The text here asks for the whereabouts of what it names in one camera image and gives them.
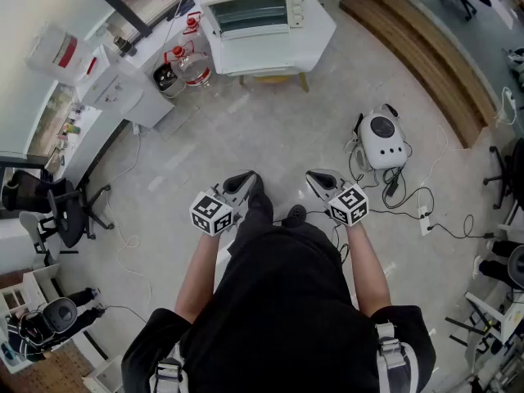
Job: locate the white round robot device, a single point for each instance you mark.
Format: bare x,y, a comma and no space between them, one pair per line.
382,145

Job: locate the clear water jug red label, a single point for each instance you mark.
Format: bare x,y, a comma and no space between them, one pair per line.
53,55

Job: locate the person's black trousers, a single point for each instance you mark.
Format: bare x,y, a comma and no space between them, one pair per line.
256,215

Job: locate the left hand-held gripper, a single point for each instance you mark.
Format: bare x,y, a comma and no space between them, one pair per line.
210,213

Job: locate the black window frame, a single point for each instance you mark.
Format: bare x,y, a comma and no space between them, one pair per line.
131,12

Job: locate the colourful packets pile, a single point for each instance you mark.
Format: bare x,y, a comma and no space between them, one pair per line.
73,128

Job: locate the black remote control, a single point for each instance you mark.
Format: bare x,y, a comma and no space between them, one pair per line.
184,7

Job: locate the white table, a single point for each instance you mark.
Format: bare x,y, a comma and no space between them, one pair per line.
266,55

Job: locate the black thermos flask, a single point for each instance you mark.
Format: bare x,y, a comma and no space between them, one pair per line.
123,44

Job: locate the large clear bottle red cap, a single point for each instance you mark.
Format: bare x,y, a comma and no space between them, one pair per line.
192,70

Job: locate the white metal stand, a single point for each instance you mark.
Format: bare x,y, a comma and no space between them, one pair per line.
485,307

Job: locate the white glass oven door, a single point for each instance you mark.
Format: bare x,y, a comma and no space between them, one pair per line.
249,32

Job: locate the person's black shirt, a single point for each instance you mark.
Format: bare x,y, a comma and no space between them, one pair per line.
278,301

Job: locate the white power strip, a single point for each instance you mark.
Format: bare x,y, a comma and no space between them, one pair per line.
425,221

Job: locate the person's left forearm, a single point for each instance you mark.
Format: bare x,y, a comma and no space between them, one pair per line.
196,276

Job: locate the wooden step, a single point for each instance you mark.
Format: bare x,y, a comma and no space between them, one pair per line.
430,64

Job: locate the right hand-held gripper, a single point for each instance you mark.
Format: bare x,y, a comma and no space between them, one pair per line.
348,205

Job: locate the white water dispenser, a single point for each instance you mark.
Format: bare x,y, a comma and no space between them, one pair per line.
135,96

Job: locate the person's black shoe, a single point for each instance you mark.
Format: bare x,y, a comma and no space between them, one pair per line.
296,214

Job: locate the white shelf unit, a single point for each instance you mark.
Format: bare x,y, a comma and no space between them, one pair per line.
37,276

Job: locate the person's right forearm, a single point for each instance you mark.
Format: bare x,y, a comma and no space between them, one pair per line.
368,272

